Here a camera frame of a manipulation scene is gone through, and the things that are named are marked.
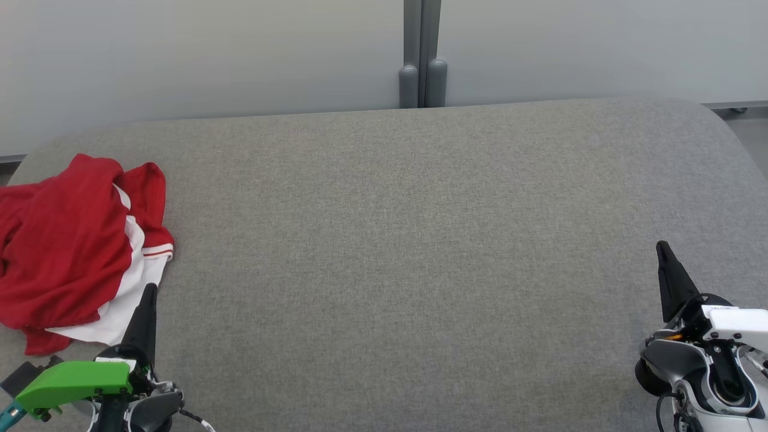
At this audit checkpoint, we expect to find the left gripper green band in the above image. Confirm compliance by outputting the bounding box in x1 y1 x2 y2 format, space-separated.
15 283 158 421

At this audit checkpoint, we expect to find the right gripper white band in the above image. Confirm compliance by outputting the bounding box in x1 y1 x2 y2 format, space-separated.
656 241 768 355

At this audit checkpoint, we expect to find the red white Bulls jersey shirt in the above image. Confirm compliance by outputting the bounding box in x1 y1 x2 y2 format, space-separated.
0 153 175 356

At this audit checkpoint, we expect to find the grey fabric sofa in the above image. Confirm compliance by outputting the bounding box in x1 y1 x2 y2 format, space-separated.
0 98 768 432

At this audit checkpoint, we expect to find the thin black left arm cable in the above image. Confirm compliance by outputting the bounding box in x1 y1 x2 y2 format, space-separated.
179 407 217 432

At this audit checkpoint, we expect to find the grey partition base rail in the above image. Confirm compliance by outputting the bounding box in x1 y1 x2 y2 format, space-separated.
701 100 768 115

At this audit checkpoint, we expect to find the grey partition post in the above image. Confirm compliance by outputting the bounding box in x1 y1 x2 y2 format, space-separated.
398 0 448 109

